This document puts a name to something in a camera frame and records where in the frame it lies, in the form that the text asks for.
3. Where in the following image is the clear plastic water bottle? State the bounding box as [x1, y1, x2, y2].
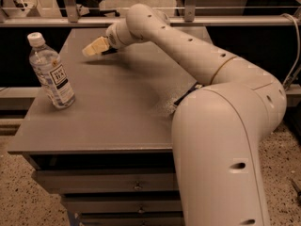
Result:
[27, 32, 75, 109]

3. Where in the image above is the dark rxbar chocolate wrapper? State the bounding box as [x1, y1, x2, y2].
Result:
[101, 48, 118, 56]

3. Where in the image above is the white cable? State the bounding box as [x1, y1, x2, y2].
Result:
[280, 12, 301, 88]

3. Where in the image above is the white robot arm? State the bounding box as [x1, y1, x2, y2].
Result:
[83, 4, 287, 226]

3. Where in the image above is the grey metal railing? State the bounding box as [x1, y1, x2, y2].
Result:
[0, 0, 301, 28]

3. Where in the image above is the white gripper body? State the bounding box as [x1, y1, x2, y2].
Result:
[106, 19, 140, 49]

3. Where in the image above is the grey drawer cabinet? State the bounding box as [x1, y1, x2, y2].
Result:
[8, 26, 214, 226]

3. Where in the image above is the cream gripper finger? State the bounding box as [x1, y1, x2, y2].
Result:
[82, 37, 110, 57]

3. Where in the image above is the blue kettle chips bag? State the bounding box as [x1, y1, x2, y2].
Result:
[173, 82, 203, 106]

